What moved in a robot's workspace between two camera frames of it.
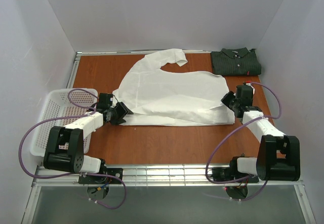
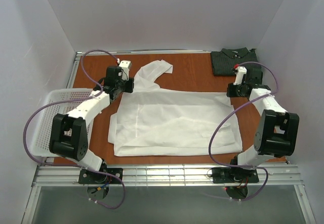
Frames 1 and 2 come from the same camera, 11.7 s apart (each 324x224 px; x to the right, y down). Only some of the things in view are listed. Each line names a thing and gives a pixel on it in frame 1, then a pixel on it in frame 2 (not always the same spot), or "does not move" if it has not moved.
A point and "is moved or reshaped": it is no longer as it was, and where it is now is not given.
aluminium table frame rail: [149, 176] does not move
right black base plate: [228, 175] does not move
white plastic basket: [57, 104] does not move
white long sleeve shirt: [154, 96] is moved or reshaped
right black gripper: [228, 100] to [231, 90]
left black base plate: [95, 179] does not move
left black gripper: [121, 113] to [129, 85]
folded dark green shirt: [236, 62] does not move
